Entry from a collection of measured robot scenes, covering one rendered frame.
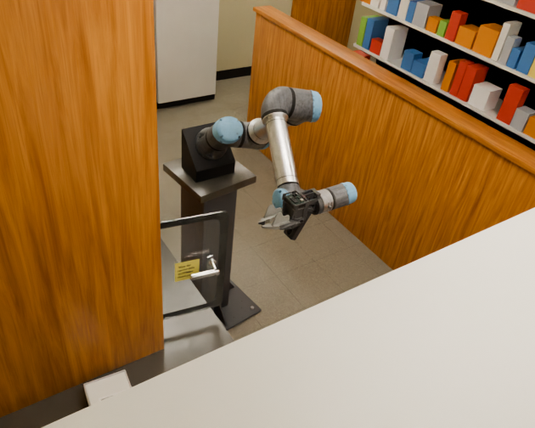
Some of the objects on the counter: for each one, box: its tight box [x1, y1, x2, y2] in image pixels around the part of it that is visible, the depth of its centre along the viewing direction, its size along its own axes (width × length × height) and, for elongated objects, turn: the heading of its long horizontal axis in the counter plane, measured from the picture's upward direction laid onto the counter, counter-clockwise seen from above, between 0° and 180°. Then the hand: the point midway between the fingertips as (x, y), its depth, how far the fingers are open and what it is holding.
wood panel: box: [0, 0, 164, 420], centre depth 110 cm, size 49×3×140 cm, turn 116°
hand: (263, 225), depth 158 cm, fingers closed
